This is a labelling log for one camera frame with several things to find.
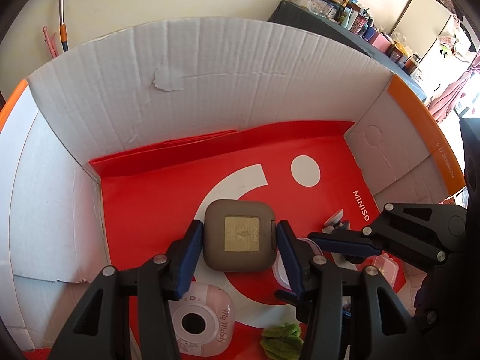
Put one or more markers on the pink storage box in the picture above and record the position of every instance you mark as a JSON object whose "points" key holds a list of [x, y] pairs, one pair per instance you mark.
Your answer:
{"points": [[381, 41]]}

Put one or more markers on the pink curtain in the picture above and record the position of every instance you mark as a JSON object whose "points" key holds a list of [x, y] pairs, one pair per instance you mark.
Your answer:
{"points": [[441, 106]]}

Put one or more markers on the orange silver mop handle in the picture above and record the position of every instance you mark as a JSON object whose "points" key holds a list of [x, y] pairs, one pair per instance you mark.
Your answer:
{"points": [[62, 25]]}

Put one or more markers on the black mouse figurine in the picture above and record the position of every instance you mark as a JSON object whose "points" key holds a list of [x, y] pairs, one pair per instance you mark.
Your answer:
{"points": [[337, 223]]}

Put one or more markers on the grey square case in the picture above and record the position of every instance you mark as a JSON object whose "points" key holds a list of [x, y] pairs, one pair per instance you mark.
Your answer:
{"points": [[239, 236]]}

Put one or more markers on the white wardrobe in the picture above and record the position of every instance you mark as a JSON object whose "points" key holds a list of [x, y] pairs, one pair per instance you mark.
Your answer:
{"points": [[437, 32]]}

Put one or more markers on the blue covered side table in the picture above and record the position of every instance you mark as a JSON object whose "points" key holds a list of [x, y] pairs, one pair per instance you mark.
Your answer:
{"points": [[289, 14]]}

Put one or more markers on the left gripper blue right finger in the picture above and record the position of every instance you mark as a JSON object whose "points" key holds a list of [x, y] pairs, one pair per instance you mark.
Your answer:
{"points": [[294, 255]]}

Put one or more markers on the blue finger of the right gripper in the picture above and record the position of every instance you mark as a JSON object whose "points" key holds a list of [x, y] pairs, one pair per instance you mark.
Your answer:
{"points": [[287, 297], [349, 243]]}

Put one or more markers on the pink hanger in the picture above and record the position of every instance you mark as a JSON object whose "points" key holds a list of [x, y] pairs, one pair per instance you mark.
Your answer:
{"points": [[50, 42]]}

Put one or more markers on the pink My Melody case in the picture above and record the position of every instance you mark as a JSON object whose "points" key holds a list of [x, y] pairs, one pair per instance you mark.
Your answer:
{"points": [[203, 320]]}

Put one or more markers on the small clear plastic box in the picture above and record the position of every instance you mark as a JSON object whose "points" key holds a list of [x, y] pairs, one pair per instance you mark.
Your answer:
{"points": [[388, 267]]}

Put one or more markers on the orange white cardboard box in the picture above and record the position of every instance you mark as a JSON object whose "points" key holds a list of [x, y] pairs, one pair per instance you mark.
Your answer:
{"points": [[110, 150]]}

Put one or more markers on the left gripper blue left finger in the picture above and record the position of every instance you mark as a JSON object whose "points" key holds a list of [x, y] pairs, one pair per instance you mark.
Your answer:
{"points": [[186, 258]]}

